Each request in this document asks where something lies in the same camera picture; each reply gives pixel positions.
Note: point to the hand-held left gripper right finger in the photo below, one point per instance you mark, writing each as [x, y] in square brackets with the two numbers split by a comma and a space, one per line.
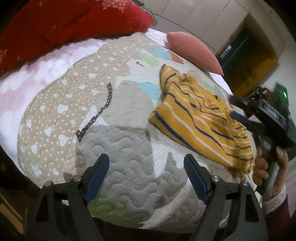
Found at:
[196, 178]

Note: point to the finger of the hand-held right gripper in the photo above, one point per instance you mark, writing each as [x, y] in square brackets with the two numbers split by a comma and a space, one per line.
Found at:
[241, 118]
[239, 102]

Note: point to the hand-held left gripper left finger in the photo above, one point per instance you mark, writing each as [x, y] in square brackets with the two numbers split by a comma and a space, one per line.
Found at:
[97, 178]

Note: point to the yellow striped knit sweater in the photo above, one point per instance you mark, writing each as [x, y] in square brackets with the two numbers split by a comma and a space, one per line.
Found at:
[198, 115]

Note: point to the person's right forearm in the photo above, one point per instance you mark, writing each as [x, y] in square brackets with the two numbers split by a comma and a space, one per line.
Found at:
[277, 204]

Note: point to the person's right hand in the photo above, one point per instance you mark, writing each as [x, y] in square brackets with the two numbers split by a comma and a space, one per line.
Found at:
[260, 166]

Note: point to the yellow wooden door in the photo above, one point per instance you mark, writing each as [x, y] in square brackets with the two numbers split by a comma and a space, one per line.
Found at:
[249, 58]

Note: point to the patterned quilted mat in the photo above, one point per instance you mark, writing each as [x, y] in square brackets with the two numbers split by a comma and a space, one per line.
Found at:
[104, 120]

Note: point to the pink pillow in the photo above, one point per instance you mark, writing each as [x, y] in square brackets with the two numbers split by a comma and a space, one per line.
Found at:
[194, 52]

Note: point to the beige wardrobe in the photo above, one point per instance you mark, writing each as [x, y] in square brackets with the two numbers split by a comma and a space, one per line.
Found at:
[203, 20]

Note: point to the pale pink bed sheet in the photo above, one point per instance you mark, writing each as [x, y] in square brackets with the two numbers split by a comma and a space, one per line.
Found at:
[34, 76]

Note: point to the grey knit cloth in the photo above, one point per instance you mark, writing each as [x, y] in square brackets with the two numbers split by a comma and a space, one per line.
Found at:
[148, 9]

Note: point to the red floral quilt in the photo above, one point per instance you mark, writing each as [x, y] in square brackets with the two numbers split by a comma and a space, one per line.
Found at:
[57, 27]

